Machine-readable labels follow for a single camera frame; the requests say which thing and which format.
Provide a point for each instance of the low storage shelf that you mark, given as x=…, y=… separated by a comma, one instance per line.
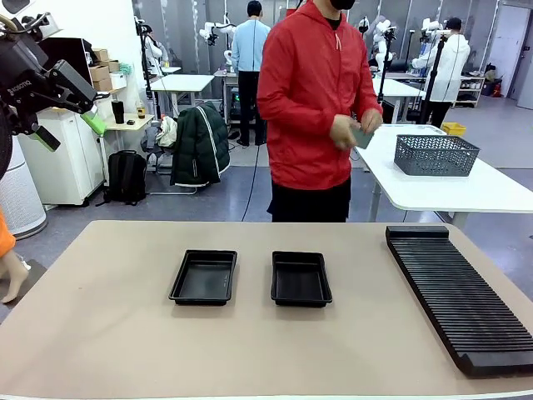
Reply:
x=470, y=85

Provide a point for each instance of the black slotted board rack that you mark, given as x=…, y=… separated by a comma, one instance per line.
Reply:
x=458, y=300

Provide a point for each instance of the red-sleeved left forearm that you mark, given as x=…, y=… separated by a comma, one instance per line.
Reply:
x=372, y=102

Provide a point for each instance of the amber drink bottle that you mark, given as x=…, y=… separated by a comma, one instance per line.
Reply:
x=141, y=111

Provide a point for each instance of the dark grey floor mat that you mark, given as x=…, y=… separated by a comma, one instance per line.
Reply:
x=35, y=271

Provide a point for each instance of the black tumbler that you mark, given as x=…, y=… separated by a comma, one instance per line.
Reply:
x=118, y=112

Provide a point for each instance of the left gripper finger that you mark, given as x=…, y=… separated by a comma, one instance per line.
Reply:
x=73, y=85
x=41, y=135

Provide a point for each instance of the black computer tower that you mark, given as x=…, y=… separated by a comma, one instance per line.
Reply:
x=236, y=100

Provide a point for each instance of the grey workbench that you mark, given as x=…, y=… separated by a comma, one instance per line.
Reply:
x=222, y=74

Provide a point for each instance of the large white table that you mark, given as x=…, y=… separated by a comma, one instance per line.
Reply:
x=458, y=187

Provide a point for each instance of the white cloth bag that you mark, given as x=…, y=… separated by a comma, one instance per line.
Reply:
x=167, y=131

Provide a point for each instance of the red-sleeved right forearm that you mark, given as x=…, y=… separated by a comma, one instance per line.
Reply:
x=300, y=121

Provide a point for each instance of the grey door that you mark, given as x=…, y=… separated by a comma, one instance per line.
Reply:
x=508, y=41

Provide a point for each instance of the beige mannequin foot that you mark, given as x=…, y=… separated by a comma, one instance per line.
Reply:
x=14, y=279

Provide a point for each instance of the white perforated air purifier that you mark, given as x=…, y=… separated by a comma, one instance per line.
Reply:
x=21, y=200

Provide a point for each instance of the white storage box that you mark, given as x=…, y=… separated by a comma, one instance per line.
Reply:
x=118, y=80

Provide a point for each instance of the teal cloth bundle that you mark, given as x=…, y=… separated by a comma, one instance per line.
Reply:
x=126, y=66

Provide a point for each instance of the person in light blue shirt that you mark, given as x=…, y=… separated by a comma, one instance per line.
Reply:
x=250, y=50

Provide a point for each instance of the brown cardboard box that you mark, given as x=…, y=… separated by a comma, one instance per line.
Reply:
x=102, y=85
x=100, y=54
x=113, y=66
x=99, y=73

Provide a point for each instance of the green perforated circuit board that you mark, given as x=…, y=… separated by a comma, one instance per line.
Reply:
x=363, y=138

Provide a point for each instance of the black backpack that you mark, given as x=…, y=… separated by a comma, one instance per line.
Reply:
x=127, y=175

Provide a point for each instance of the black computer monitor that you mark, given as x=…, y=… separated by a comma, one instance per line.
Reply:
x=75, y=50

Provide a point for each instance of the person's right hand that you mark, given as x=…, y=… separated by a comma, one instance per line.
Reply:
x=343, y=133

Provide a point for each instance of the orange cloth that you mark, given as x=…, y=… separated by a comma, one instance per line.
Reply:
x=5, y=239

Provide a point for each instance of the grey chair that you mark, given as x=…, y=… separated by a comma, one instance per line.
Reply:
x=149, y=139

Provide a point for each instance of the black ESD tray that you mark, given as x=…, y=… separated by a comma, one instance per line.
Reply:
x=300, y=283
x=204, y=283

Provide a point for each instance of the person's left hand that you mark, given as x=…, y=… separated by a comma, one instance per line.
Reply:
x=372, y=121

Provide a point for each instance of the grey plastic mesh basket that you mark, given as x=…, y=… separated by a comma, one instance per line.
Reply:
x=433, y=158

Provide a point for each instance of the small wood-top desk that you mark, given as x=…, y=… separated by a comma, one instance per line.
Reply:
x=112, y=126

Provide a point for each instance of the dark green puffer jacket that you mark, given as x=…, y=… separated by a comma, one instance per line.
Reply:
x=195, y=146

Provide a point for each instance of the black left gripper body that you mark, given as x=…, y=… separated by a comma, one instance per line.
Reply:
x=18, y=75

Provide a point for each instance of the person in red jacket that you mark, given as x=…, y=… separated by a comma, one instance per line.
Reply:
x=308, y=104

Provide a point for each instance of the black keyboard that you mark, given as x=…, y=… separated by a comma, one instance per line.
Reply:
x=103, y=96

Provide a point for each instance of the white lab robot arm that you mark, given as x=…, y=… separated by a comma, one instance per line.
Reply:
x=383, y=31
x=212, y=32
x=431, y=25

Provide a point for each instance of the black braided left arm sleeve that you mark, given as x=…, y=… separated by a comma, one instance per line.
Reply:
x=3, y=146

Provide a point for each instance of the yellow plastic bin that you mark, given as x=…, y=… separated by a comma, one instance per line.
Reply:
x=454, y=129

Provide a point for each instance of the person in white and grey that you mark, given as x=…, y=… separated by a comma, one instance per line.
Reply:
x=155, y=50

